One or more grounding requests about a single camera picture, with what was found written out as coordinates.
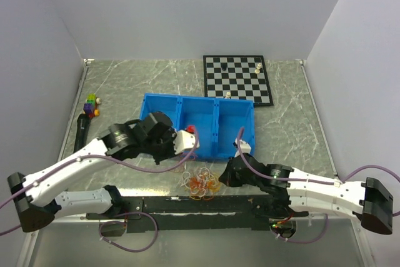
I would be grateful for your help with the white chess piece far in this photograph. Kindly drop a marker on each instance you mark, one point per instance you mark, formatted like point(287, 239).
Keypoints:
point(258, 68)

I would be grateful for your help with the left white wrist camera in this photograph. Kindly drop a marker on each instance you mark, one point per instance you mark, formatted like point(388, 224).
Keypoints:
point(184, 141)

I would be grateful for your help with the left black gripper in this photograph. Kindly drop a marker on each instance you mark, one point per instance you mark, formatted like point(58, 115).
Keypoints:
point(158, 158)

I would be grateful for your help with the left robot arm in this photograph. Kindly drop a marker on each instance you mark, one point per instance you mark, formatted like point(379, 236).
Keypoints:
point(42, 197)

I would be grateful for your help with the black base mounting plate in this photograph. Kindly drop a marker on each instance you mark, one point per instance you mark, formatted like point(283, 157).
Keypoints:
point(139, 224)

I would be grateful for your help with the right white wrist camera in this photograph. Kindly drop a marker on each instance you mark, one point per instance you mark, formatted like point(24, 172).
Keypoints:
point(245, 147)

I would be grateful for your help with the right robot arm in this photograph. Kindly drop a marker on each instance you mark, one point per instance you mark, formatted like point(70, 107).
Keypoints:
point(292, 192)

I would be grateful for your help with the aluminium rail frame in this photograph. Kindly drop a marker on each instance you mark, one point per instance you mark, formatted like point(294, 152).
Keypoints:
point(315, 217)

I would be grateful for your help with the colourful toy block car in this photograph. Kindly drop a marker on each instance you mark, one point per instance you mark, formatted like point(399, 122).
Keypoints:
point(91, 106)

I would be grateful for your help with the black and white chessboard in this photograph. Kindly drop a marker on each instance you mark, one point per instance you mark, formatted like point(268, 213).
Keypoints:
point(239, 79)

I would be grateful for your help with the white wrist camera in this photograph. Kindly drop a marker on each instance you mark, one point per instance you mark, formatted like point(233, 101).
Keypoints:
point(245, 147)
point(184, 141)

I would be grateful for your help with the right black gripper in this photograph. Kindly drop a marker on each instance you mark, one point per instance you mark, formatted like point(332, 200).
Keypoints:
point(227, 177)

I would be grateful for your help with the blue three-compartment plastic bin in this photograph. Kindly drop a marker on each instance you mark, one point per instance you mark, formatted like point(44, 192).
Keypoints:
point(216, 120)

